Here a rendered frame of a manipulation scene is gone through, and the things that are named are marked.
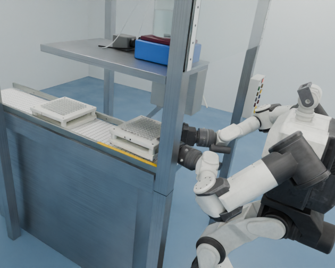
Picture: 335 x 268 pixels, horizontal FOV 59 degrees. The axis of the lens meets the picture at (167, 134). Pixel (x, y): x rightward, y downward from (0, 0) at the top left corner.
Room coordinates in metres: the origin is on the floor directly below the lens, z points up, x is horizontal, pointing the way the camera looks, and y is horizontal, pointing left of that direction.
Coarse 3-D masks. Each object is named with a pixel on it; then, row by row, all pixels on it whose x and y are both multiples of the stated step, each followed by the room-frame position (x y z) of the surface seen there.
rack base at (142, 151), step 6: (120, 138) 1.22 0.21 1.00; (114, 144) 1.19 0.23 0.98; (120, 144) 1.18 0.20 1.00; (126, 144) 1.17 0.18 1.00; (132, 144) 1.18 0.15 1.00; (132, 150) 1.14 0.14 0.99; (138, 150) 1.13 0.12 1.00; (144, 150) 1.13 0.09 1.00; (156, 150) 1.14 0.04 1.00; (144, 156) 1.11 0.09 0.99; (150, 156) 1.10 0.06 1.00; (156, 156) 1.12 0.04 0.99
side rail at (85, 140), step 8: (16, 112) 1.46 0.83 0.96; (24, 112) 1.44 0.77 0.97; (32, 120) 1.40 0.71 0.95; (40, 120) 1.37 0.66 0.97; (48, 128) 1.35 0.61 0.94; (56, 128) 1.32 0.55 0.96; (64, 128) 1.31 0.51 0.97; (72, 136) 1.27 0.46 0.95; (80, 136) 1.25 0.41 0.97; (88, 144) 1.23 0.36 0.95; (96, 144) 1.20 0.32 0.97; (112, 152) 1.16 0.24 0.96; (128, 160) 1.12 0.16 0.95; (136, 160) 1.10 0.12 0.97; (144, 168) 1.08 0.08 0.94; (152, 168) 1.07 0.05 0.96
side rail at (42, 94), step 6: (18, 84) 1.87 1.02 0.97; (24, 90) 1.84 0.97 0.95; (30, 90) 1.81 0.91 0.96; (36, 90) 1.79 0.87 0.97; (42, 96) 1.76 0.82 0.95; (48, 96) 1.73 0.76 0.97; (54, 96) 1.73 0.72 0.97; (96, 114) 1.56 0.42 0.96; (102, 114) 1.54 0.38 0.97; (108, 120) 1.52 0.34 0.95; (114, 120) 1.50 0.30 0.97; (120, 120) 1.48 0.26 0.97
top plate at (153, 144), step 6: (132, 120) 1.34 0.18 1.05; (120, 126) 1.25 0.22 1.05; (114, 132) 1.19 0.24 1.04; (120, 132) 1.19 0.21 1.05; (126, 132) 1.19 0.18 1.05; (126, 138) 1.16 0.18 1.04; (132, 138) 1.15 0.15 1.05; (138, 138) 1.15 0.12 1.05; (144, 138) 1.16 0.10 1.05; (156, 138) 1.17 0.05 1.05; (138, 144) 1.13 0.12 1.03; (144, 144) 1.11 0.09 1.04; (150, 144) 1.11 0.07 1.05; (156, 144) 1.12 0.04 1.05
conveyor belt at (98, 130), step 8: (8, 96) 1.73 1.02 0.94; (16, 96) 1.74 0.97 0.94; (24, 96) 1.76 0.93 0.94; (32, 96) 1.77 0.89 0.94; (8, 104) 1.60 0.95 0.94; (16, 104) 1.62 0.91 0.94; (24, 104) 1.63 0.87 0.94; (32, 104) 1.65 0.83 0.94; (96, 120) 1.53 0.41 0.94; (80, 128) 1.40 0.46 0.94; (88, 128) 1.41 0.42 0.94; (96, 128) 1.42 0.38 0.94; (104, 128) 1.44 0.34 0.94; (88, 136) 1.32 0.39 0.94; (96, 136) 1.33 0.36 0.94; (104, 136) 1.34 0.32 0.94; (112, 144) 1.27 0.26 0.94; (128, 152) 1.21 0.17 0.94
